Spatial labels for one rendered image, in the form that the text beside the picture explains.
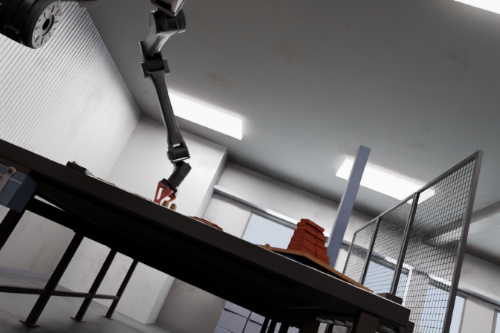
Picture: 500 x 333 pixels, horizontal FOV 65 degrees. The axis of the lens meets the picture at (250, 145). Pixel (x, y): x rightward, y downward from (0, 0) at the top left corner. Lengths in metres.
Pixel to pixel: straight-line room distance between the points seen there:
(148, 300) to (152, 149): 2.45
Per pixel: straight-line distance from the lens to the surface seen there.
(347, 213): 3.50
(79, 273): 6.86
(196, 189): 6.68
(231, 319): 6.12
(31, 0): 1.09
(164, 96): 1.68
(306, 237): 2.27
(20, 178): 1.57
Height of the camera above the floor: 0.71
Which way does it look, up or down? 21 degrees up
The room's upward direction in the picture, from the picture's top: 24 degrees clockwise
